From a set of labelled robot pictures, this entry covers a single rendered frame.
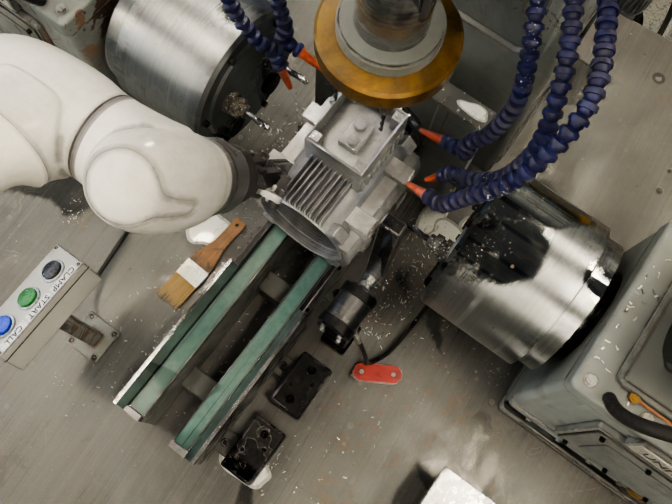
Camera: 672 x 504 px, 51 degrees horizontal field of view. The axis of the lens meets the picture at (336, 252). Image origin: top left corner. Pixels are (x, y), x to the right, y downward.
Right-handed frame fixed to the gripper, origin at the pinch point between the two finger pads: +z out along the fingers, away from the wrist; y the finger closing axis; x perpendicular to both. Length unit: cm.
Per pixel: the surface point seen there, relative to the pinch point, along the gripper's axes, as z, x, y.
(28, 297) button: -14.0, 32.4, 17.1
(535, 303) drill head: -0.1, -5.6, -40.2
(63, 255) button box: -9.2, 26.5, 18.0
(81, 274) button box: -10.0, 26.7, 13.8
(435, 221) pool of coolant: 37.0, -1.3, -21.3
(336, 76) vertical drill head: -15.3, -16.7, -4.6
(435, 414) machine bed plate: 22, 24, -41
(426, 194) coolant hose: -7.0, -10.3, -20.4
